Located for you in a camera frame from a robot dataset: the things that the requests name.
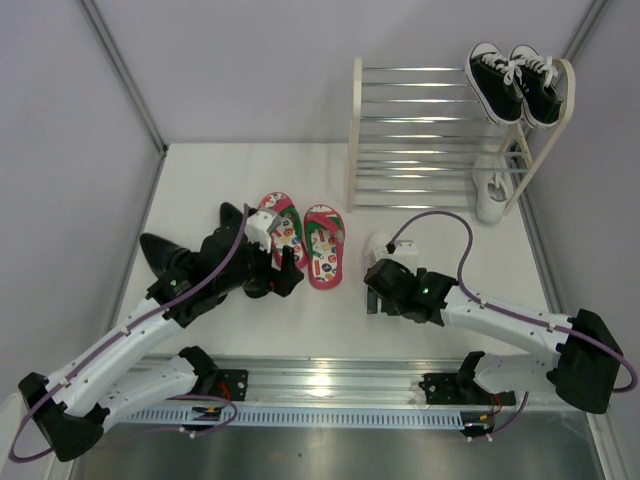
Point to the white sneaker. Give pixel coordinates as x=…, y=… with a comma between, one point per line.
x=490, y=176
x=376, y=248

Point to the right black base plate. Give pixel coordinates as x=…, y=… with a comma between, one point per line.
x=455, y=389

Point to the left black canvas sneaker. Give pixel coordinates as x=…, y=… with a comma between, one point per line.
x=492, y=77

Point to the aluminium mounting rail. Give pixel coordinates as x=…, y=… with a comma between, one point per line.
x=335, y=382

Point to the left aluminium frame post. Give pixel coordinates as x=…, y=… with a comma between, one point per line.
x=116, y=60

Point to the black canvas sneaker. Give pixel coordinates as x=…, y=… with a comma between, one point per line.
x=542, y=101
x=492, y=77

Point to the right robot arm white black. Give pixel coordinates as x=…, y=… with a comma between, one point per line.
x=577, y=358

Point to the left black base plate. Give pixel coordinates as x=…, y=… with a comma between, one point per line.
x=231, y=384

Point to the cream shoe rack chrome bars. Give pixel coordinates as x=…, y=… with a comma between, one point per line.
x=416, y=133

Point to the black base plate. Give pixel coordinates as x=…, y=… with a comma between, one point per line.
x=231, y=384
x=455, y=389

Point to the red green flip-flop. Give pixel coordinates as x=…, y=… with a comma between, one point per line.
x=289, y=232
x=324, y=235

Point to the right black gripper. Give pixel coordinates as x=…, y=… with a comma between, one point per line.
x=372, y=301

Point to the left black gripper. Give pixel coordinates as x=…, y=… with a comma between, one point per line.
x=281, y=281

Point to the right black canvas sneaker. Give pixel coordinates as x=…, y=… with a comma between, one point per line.
x=542, y=101

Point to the right aluminium frame post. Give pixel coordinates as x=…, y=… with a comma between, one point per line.
x=585, y=29

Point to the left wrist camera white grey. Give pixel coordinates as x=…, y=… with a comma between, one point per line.
x=260, y=226

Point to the slotted grey cable duct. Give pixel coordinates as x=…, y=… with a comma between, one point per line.
x=413, y=419

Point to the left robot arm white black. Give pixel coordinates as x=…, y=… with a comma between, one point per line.
x=76, y=405

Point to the aluminium frame post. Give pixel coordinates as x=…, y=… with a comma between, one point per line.
x=116, y=60
x=585, y=29

